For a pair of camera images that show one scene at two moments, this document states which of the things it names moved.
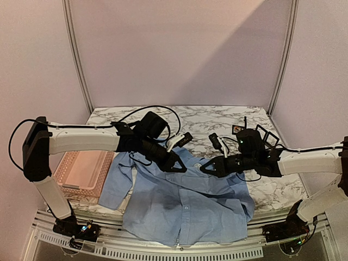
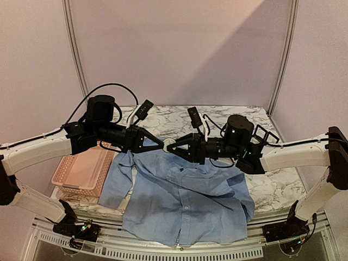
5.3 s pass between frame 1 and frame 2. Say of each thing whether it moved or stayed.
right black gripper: moved
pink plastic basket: stayed
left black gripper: moved
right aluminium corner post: stayed
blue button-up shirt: stayed
